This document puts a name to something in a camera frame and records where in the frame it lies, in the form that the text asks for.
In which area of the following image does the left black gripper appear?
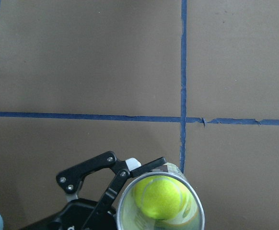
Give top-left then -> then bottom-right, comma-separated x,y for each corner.
22,151 -> 166,230

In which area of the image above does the yellow tennis ball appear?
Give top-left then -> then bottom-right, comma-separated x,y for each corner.
133,175 -> 190,220

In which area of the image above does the clear plastic ball tube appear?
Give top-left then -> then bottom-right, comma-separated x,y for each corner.
116,162 -> 205,230

